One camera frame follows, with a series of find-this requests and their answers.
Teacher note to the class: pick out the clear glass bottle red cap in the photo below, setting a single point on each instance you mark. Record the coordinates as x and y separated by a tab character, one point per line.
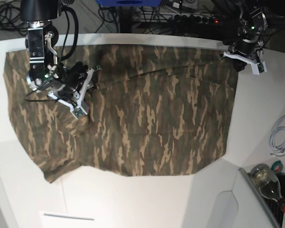
268	184

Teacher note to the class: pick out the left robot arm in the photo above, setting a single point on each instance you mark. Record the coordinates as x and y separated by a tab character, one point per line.
252	22

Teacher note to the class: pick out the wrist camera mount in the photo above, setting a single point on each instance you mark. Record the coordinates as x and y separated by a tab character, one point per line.
77	106
257	65

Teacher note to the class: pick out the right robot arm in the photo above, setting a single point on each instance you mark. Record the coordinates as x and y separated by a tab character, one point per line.
46	69

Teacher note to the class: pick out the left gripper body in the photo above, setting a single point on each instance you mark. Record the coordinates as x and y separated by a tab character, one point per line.
244	47

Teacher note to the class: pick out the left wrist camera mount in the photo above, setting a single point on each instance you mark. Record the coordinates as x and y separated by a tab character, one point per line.
257	65

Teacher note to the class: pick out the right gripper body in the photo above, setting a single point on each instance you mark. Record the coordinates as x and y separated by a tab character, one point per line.
67	81

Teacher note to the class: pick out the green tape roll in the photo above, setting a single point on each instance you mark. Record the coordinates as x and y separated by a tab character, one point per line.
277	167

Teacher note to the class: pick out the blue box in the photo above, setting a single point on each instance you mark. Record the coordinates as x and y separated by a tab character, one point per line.
134	3

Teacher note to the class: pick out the camouflage t-shirt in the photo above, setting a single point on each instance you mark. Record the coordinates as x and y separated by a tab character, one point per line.
155	111

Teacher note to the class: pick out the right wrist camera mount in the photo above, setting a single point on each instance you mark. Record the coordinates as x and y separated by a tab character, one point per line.
77	106

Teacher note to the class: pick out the black power strip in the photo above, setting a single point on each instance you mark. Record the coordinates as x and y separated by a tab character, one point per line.
196	19

